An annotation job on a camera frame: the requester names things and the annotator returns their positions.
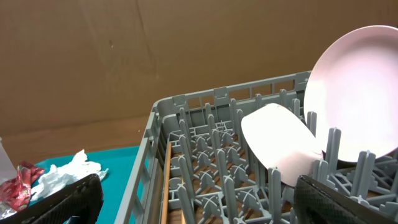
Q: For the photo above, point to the red foil wrapper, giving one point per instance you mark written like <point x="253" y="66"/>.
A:
<point x="16" y="192"/>

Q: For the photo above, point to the clear plastic bin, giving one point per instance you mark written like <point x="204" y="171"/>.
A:
<point x="7" y="170"/>

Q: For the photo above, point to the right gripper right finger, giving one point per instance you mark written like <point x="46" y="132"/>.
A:
<point x="315" y="203"/>

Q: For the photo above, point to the white napkin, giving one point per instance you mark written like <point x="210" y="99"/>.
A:
<point x="59" y="177"/>

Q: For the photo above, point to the large white plate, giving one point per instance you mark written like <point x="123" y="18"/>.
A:
<point x="353" y="87"/>

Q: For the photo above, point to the wooden chopstick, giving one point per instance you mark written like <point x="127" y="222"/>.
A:
<point x="164" y="212"/>

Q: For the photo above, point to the small pink bowl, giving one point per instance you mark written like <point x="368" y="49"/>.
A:
<point x="279" y="139"/>

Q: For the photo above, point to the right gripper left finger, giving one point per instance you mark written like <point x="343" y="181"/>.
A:
<point x="79" y="203"/>

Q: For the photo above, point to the teal serving tray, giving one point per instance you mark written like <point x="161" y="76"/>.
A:
<point x="119" y="162"/>

